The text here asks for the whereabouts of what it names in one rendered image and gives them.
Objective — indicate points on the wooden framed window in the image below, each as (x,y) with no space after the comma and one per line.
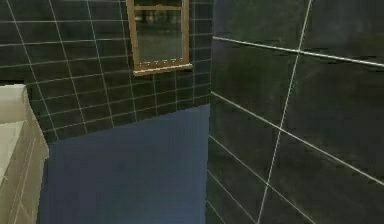
(160,40)

